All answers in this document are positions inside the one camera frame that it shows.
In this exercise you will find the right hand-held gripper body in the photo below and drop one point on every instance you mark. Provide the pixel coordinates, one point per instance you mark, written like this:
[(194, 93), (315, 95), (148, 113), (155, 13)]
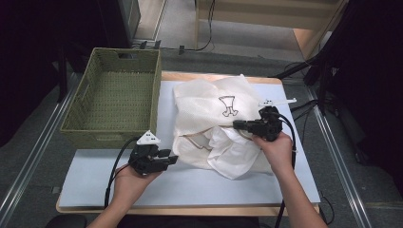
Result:
[(267, 126)]

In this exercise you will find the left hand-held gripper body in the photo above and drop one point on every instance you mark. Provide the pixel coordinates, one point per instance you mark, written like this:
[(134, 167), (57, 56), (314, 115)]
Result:
[(145, 158)]

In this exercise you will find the white garment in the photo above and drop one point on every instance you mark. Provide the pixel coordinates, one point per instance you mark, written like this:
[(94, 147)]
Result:
[(234, 152)]

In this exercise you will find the white mesh laundry bag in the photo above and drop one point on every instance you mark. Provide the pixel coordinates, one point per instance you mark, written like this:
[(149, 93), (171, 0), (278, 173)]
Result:
[(202, 104)]

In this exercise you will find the green woven basket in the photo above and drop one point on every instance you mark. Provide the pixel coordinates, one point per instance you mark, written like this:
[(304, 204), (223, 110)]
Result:
[(117, 101)]

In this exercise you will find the person's right hand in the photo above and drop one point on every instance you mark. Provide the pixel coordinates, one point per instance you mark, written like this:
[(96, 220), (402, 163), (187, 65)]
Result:
[(278, 155)]

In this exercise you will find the person's left hand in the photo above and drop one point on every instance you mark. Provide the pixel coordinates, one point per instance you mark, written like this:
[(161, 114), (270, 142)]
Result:
[(128, 186)]

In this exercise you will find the black stand leg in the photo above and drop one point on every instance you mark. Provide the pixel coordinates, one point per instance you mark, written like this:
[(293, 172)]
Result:
[(297, 67)]

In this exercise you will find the wooden shelf unit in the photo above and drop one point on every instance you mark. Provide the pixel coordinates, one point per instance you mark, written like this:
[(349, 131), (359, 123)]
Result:
[(253, 19)]

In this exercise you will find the black curtain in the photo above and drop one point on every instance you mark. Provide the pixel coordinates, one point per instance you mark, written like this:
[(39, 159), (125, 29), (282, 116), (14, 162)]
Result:
[(25, 47), (374, 63)]

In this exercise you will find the dark grey cabinet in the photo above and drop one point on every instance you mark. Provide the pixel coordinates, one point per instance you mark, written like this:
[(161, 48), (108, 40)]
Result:
[(130, 15)]

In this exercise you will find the metal floor rail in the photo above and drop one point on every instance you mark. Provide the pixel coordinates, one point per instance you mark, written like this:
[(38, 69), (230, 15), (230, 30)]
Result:
[(33, 156), (337, 158)]

